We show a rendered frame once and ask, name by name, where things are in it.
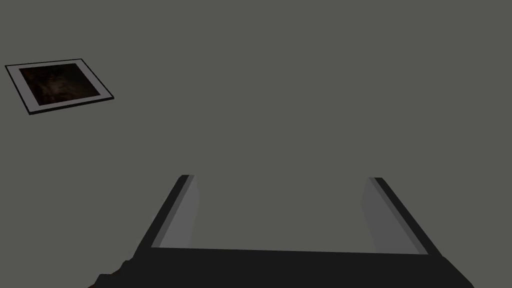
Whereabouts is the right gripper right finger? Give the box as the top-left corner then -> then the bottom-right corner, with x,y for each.
361,176 -> 443,257

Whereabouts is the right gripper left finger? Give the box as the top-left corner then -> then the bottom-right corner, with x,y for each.
135,174 -> 201,254

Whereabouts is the dark framed wall picture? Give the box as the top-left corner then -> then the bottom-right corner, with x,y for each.
4,58 -> 115,116

